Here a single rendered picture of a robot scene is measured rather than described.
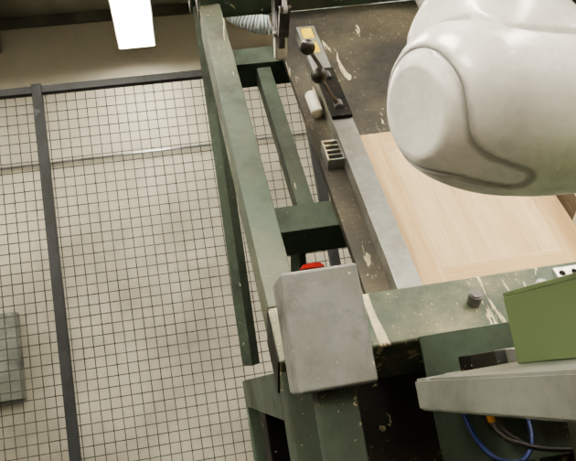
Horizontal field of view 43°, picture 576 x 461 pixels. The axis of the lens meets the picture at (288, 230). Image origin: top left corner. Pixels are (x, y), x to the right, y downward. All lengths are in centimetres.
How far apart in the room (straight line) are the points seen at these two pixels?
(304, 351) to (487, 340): 40
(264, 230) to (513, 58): 92
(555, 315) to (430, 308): 59
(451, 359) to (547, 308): 54
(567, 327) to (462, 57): 31
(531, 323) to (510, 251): 70
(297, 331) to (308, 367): 5
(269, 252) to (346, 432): 45
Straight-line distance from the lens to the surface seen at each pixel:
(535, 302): 85
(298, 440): 132
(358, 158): 167
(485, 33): 66
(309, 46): 182
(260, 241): 146
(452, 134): 63
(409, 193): 163
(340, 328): 111
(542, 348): 85
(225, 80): 189
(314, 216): 163
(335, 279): 111
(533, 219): 164
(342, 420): 113
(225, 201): 260
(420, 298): 139
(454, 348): 135
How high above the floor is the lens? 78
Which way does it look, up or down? 11 degrees up
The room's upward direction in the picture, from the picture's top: 10 degrees counter-clockwise
